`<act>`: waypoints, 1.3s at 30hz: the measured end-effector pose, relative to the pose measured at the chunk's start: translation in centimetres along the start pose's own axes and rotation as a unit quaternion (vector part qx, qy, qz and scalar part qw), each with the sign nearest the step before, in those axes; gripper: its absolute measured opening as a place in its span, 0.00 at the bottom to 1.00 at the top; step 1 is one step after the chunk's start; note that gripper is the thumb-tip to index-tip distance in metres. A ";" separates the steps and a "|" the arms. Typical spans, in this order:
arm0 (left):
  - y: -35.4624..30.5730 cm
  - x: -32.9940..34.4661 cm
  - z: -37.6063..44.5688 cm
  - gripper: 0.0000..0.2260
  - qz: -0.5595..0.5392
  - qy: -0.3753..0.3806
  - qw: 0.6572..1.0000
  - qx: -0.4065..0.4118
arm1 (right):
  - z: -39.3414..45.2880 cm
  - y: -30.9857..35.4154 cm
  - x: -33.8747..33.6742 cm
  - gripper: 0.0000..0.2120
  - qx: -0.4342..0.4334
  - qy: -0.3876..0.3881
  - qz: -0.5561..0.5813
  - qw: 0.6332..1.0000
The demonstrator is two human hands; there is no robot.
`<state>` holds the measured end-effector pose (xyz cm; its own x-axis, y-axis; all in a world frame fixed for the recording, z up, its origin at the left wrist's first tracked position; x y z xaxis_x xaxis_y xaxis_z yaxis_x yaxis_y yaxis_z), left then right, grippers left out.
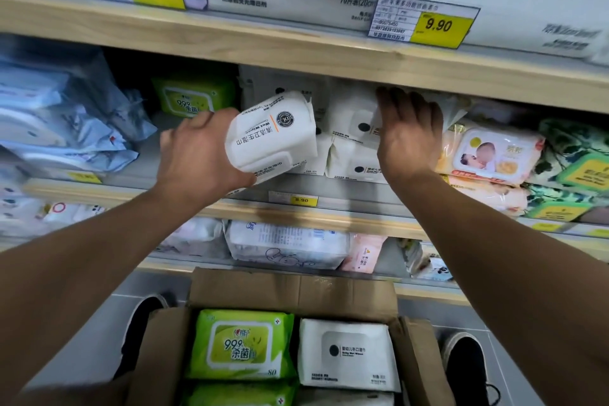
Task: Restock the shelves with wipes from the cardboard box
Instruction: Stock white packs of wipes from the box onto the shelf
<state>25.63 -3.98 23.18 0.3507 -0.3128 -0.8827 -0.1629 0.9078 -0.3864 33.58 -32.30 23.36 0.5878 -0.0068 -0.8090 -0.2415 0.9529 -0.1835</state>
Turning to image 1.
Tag brown cardboard box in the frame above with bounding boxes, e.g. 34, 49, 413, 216
125, 267, 459, 406

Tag large green wet wipes pack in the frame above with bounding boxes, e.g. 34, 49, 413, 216
185, 309, 299, 381
180, 381, 299, 406
151, 76, 237, 118

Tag white blue tissue pack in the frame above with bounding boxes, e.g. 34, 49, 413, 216
224, 220, 351, 272

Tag person's black shoe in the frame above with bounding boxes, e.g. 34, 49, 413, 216
441, 331, 501, 406
114, 293, 171, 381

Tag person's right black shoe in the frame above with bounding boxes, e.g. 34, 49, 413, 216
441, 331, 501, 406

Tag stack of light blue wipes packs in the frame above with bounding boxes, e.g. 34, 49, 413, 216
0, 35, 159, 174

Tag person's right forearm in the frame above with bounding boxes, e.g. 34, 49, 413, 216
403, 171, 609, 406

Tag person's left forearm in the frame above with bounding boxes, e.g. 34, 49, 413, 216
0, 185, 203, 403

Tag small wipes packets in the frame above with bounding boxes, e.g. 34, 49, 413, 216
424, 257, 454, 283

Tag wooden edged grey shelf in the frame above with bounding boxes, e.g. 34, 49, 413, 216
0, 0, 609, 308

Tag person's left hand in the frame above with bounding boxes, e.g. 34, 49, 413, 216
154, 107, 259, 205

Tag person's right hand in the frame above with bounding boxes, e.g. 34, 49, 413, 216
375, 86, 446, 188

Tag pink small wipes pack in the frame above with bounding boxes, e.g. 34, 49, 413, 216
339, 233, 390, 275

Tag person's left black shoe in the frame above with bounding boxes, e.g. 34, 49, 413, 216
114, 293, 171, 381

